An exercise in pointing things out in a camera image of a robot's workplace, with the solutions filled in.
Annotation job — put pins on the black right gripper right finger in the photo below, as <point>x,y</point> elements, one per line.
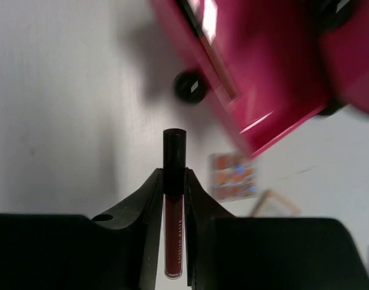
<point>229,252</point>

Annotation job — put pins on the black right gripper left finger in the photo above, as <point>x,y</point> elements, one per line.
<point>117,249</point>

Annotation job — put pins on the dark red lip gloss tube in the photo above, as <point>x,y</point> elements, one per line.
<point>174,165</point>

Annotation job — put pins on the small palette near right arm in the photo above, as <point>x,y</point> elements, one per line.
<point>272,204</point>

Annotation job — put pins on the floral pink palette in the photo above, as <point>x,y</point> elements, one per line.
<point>233,176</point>

